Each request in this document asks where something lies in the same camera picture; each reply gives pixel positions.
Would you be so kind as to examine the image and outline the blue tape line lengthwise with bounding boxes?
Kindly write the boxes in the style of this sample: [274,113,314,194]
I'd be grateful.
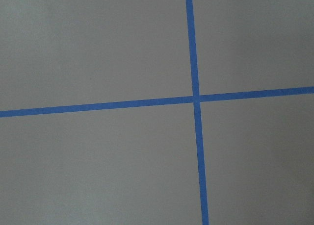
[185,0,209,225]

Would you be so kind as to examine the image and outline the blue tape line crosswise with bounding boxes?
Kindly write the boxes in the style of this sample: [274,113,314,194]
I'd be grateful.
[0,86,314,118]

